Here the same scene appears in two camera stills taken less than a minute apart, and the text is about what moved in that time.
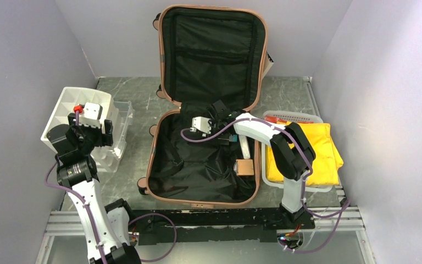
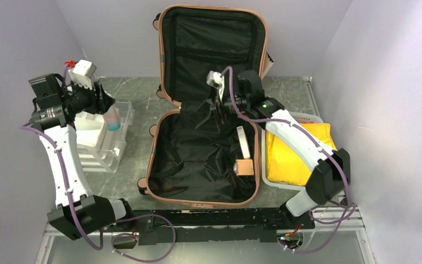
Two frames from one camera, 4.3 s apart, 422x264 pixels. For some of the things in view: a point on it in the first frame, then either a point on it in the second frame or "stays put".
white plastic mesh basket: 264,150 stays put
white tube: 244,142 stays put
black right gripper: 224,141 → 220,106
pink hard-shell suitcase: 206,54 stays put
